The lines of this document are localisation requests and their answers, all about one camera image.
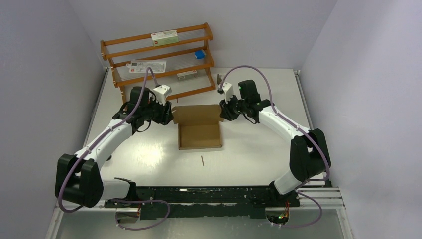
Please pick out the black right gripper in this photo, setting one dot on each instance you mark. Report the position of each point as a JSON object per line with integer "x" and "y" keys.
{"x": 226, "y": 112}

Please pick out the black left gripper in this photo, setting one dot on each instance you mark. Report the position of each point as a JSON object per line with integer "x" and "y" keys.
{"x": 165, "y": 115}

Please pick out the brown cardboard box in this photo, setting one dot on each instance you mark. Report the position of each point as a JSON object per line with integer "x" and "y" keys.
{"x": 198, "y": 126}

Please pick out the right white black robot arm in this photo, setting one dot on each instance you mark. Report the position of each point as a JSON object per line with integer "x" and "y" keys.
{"x": 308, "y": 155}

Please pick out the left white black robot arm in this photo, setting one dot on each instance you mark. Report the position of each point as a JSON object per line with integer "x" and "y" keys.
{"x": 78, "y": 178}

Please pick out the grey white small box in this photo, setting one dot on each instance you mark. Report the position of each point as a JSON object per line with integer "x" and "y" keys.
{"x": 187, "y": 75}

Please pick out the blue small box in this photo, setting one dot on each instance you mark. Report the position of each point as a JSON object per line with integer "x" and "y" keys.
{"x": 200, "y": 54}

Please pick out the green white box top shelf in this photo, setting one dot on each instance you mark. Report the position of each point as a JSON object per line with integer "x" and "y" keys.
{"x": 164, "y": 38}

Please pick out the white flat blister package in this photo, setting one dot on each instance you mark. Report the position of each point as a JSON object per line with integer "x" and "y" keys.
{"x": 140, "y": 66}

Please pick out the orange wooden shelf rack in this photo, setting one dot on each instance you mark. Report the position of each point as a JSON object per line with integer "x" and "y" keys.
{"x": 181, "y": 56}

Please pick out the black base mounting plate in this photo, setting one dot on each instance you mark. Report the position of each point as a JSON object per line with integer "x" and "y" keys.
{"x": 198, "y": 202}

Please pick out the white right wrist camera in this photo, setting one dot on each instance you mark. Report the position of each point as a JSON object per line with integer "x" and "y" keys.
{"x": 226, "y": 89}

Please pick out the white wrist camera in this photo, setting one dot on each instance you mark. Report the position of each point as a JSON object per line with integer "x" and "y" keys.
{"x": 226, "y": 89}
{"x": 161, "y": 93}

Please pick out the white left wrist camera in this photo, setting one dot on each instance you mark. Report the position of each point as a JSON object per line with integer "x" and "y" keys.
{"x": 161, "y": 93}

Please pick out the aluminium rail frame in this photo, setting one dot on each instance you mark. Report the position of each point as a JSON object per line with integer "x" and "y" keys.
{"x": 78, "y": 178}

